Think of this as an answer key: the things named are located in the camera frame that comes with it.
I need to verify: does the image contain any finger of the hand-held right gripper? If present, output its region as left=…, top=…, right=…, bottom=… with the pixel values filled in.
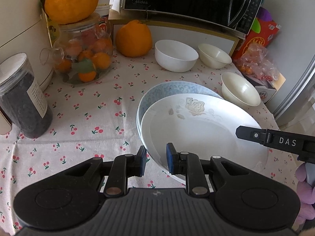
left=235, top=125, right=271, bottom=148

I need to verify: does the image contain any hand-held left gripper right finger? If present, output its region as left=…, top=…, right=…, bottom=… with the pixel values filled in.
left=166, top=143, right=246, bottom=198

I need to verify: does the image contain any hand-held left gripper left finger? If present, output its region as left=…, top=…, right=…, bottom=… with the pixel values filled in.
left=60, top=146, right=148, bottom=198

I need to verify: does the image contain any white floral plate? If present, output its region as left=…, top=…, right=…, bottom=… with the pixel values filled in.
left=140, top=93, right=269, bottom=185

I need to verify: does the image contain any cream bowl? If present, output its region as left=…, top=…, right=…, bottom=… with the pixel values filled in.
left=197, top=43, right=232, bottom=69
left=221, top=72, right=261, bottom=108

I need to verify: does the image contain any blue patterned plate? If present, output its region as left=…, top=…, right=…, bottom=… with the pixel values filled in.
left=136, top=81, right=224, bottom=140

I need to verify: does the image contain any white bowl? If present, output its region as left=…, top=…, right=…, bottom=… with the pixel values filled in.
left=155, top=40, right=199, bottom=73

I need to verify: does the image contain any stack of white paper bowls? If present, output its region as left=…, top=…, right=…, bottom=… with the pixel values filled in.
left=95, top=0, right=112, bottom=18

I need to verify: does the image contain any person's right hand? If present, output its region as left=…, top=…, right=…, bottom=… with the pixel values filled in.
left=294, top=163, right=315, bottom=229

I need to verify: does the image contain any grey refrigerator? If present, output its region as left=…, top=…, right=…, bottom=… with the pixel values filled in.
left=268, top=0, right=315, bottom=128

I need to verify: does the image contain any cherry print tablecloth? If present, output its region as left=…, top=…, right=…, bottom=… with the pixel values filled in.
left=0, top=52, right=299, bottom=231

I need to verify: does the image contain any clear plastic bag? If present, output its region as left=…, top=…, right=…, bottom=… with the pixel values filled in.
left=236, top=45, right=280, bottom=83

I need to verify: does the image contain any red cardboard box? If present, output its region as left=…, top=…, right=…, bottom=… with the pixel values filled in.
left=233, top=17, right=281, bottom=59

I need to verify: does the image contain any wooden microwave stand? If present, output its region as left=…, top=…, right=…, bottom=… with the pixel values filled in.
left=108, top=10, right=240, bottom=59

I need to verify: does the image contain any large orange citrus fruit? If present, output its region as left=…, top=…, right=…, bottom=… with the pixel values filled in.
left=116, top=20, right=153, bottom=57

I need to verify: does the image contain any glass jar of tangerines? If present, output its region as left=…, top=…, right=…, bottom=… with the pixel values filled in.
left=40, top=12, right=114, bottom=85

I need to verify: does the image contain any clear jar of dark contents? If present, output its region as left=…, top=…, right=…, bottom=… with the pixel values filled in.
left=0, top=52, right=53, bottom=139

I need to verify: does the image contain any red paper cup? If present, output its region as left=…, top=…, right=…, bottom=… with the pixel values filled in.
left=98, top=16, right=111, bottom=33

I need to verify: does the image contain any large orange with leaves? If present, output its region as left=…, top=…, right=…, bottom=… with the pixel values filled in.
left=44, top=0, right=99, bottom=25

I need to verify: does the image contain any white kitchen appliance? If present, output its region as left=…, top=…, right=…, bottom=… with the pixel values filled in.
left=0, top=0, right=55, bottom=92

